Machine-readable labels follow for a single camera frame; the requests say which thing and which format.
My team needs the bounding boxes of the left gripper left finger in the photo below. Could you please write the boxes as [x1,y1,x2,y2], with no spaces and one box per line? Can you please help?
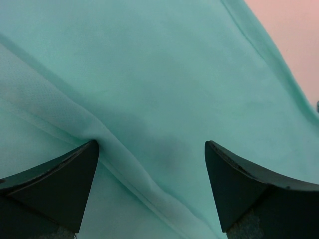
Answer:
[0,140,99,239]

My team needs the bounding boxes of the mint green t-shirt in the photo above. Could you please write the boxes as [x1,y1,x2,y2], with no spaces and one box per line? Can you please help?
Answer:
[0,0,319,239]

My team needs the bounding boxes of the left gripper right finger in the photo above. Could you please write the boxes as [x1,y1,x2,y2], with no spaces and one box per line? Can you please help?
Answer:
[205,141,319,239]

